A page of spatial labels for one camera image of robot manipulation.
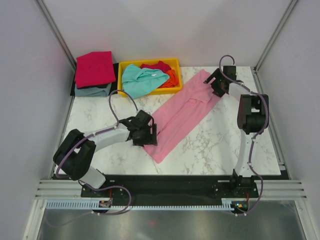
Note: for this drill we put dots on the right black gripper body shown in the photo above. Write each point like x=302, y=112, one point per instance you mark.
x=216, y=85

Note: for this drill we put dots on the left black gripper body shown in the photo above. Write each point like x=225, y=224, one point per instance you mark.
x=143, y=138

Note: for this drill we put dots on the pink t shirt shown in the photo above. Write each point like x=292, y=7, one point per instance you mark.
x=179, y=115

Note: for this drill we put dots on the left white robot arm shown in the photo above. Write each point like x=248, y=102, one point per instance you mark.
x=75, y=154

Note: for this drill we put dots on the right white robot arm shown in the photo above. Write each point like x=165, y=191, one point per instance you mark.
x=252, y=120

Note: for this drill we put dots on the orange t shirt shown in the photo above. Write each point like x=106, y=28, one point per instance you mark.
x=173, y=80

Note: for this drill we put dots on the yellow plastic bin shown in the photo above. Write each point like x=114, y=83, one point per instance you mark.
x=172, y=62

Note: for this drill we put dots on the teal t shirt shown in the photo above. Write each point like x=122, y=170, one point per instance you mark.
x=138, y=82

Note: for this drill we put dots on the dark red t shirt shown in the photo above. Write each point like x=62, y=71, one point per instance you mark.
x=160, y=65

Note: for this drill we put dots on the folded grey blue t shirt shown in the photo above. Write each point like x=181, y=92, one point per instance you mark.
x=93, y=91

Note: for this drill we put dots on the folded crimson t shirt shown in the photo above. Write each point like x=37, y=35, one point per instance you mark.
x=94, y=69

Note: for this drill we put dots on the right aluminium frame post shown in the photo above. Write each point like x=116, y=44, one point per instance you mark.
x=275, y=34

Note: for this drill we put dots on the aluminium frame post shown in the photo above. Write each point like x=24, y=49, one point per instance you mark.
x=275, y=34
x=56, y=32

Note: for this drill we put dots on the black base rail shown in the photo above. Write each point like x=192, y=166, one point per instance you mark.
x=168, y=189

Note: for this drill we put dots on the white slotted cable duct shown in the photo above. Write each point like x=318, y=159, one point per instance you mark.
x=98, y=205

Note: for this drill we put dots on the left aluminium frame post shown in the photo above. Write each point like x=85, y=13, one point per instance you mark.
x=56, y=32

